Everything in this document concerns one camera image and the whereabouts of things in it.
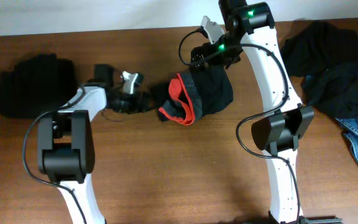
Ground black pants with red waistband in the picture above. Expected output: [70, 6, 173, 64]
[150, 65, 234, 126]

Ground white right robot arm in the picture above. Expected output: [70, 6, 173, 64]
[187, 1, 314, 223]

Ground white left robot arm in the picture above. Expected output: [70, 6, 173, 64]
[37, 64, 151, 223]

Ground black knit garment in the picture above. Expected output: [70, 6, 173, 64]
[280, 21, 358, 77]

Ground black folded cloth pile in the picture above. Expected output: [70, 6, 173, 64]
[0, 54, 78, 119]

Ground blue denim jeans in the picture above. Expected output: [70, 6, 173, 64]
[302, 61, 358, 165]

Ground black metal rail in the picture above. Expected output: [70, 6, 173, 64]
[300, 217, 343, 224]

